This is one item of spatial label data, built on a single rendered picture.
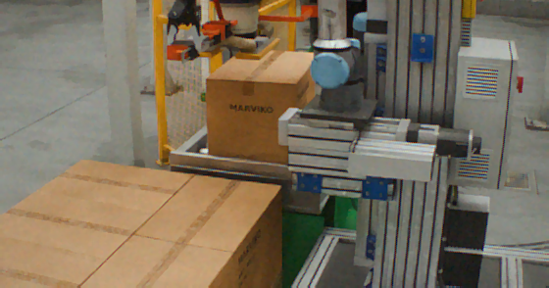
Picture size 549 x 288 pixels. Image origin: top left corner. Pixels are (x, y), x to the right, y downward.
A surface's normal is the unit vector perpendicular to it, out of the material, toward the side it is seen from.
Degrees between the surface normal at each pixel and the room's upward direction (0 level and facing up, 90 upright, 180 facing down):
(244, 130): 90
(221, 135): 90
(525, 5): 90
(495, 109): 90
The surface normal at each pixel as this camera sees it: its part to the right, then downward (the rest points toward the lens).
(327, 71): -0.29, 0.44
